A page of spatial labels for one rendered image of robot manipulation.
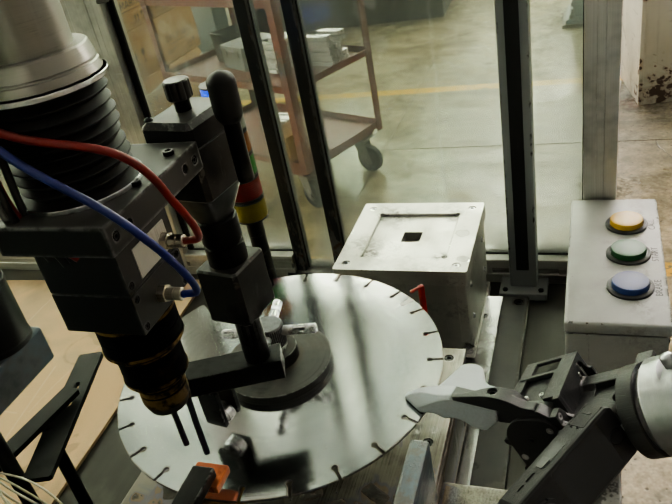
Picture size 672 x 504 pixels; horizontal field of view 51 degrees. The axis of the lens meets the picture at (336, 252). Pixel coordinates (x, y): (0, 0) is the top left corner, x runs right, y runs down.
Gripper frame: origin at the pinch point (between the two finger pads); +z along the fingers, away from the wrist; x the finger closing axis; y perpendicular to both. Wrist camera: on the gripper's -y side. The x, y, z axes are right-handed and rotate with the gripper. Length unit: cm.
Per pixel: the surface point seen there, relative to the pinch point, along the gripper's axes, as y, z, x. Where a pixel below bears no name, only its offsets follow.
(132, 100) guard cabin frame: 35, 45, 53
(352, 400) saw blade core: -1.3, 3.8, 9.8
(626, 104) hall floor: 307, 80, -49
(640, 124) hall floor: 283, 71, -55
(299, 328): 1.4, 6.7, 17.4
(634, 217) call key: 44.4, -7.9, -1.8
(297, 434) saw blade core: -6.7, 6.1, 11.1
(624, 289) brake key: 28.5, -9.4, -3.1
